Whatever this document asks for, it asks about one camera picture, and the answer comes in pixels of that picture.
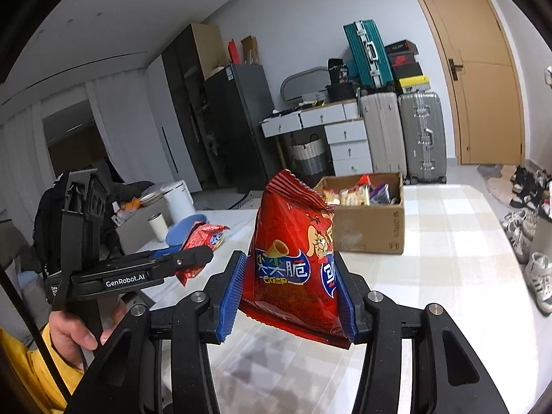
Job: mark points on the black tall cabinet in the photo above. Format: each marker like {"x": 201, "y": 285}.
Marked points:
{"x": 185, "y": 108}

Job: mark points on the black backpack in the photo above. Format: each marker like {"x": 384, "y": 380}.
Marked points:
{"x": 45, "y": 224}

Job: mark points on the white cup with dark rim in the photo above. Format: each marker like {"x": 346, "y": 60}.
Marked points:
{"x": 157, "y": 228}

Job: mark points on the white trash bin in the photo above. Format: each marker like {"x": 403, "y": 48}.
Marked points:
{"x": 179, "y": 200}

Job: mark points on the brown slim box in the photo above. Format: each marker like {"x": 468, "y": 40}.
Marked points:
{"x": 249, "y": 51}

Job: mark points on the grey refrigerator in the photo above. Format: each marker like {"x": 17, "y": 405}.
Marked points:
{"x": 241, "y": 125}

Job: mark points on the black square box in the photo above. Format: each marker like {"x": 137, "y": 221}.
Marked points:
{"x": 340, "y": 92}

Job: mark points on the person's left forearm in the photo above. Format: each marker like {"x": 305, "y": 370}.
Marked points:
{"x": 26, "y": 375}

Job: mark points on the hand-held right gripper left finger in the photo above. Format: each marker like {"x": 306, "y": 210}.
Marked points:
{"x": 230, "y": 293}

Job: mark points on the round dish with brown rim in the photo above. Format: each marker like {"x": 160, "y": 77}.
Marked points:
{"x": 151, "y": 199}

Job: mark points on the white dresser with drawers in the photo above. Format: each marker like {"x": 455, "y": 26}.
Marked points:
{"x": 349, "y": 146}

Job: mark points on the red slim box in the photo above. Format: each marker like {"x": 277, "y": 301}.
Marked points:
{"x": 233, "y": 51}

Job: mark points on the black printed paper bag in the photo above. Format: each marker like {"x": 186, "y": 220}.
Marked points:
{"x": 338, "y": 72}

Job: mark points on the silver suitcase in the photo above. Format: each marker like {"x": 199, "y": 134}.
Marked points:
{"x": 422, "y": 138}

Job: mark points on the cream suitcase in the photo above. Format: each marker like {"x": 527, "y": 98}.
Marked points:
{"x": 384, "y": 133}

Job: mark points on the large red crisp bag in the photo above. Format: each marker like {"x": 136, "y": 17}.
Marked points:
{"x": 293, "y": 241}

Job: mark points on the white wardrobe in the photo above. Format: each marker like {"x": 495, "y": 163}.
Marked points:
{"x": 168, "y": 116}

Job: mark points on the flat cardboard sheet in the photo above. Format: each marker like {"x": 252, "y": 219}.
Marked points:
{"x": 209, "y": 47}

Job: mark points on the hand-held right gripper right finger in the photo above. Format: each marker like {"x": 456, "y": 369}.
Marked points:
{"x": 347, "y": 302}

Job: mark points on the person's left hand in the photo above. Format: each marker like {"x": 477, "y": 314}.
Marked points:
{"x": 71, "y": 332}

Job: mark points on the grey box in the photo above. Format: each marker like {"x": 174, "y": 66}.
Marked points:
{"x": 133, "y": 233}

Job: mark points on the white sneakers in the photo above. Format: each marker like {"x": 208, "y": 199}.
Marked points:
{"x": 539, "y": 276}

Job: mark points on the dark cloth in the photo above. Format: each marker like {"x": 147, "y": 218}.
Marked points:
{"x": 129, "y": 189}

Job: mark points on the brown cardboard box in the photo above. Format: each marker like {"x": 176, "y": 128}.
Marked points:
{"x": 366, "y": 228}

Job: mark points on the white curtain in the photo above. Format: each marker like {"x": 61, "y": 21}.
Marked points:
{"x": 116, "y": 125}
{"x": 21, "y": 172}

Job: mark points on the plain black shoebox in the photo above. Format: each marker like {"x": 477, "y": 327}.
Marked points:
{"x": 406, "y": 71}

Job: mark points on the wooden door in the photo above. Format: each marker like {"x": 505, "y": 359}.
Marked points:
{"x": 474, "y": 73}

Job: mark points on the grey door mat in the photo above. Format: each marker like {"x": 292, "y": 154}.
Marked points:
{"x": 489, "y": 170}

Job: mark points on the teal suitcase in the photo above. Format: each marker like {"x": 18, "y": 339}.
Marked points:
{"x": 366, "y": 51}

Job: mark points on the black shoebox with red logo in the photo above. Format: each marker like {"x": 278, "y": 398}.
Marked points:
{"x": 403, "y": 59}

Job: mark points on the grey oval frame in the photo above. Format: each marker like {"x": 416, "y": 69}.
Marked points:
{"x": 289, "y": 84}

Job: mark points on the small red cookie pouch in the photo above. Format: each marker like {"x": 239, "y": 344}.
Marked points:
{"x": 202, "y": 235}

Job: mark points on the scattered dark shoes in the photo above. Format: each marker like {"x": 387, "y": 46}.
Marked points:
{"x": 524, "y": 185}

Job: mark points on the blue bowl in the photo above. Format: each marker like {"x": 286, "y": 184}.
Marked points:
{"x": 185, "y": 230}

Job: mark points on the white light switch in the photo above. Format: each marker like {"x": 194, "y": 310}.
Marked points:
{"x": 548, "y": 75}

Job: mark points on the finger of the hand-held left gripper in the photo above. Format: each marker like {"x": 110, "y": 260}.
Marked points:
{"x": 189, "y": 263}
{"x": 170, "y": 251}

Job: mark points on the woven laundry basket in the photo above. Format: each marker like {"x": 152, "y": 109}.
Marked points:
{"x": 308, "y": 157}

